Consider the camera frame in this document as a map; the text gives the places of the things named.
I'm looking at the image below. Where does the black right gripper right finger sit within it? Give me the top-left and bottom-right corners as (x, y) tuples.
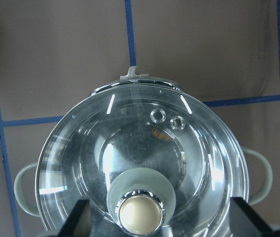
(230, 197), (273, 237)

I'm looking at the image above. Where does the pale green electric pot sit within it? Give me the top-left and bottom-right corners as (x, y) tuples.
(14, 66), (273, 237)

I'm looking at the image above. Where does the glass pot lid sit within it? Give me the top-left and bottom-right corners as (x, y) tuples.
(36, 84), (249, 237)

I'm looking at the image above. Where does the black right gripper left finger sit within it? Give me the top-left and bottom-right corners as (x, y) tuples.
(57, 199), (92, 237)

